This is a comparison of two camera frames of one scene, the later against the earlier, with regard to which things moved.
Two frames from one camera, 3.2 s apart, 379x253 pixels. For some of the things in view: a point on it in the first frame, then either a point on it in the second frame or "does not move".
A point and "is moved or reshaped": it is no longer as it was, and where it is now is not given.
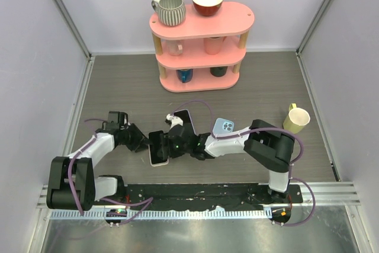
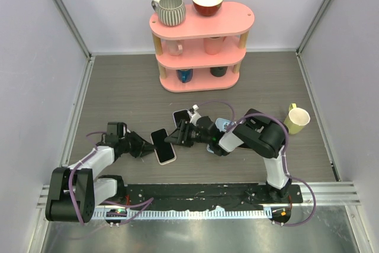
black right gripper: x=163 y=152 to x=180 y=137
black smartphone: x=185 y=116 does not move
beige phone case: x=156 y=165 is moved or reshaped
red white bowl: x=207 y=1 does not move
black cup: x=219 y=71 does not move
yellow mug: x=296 y=118 does not move
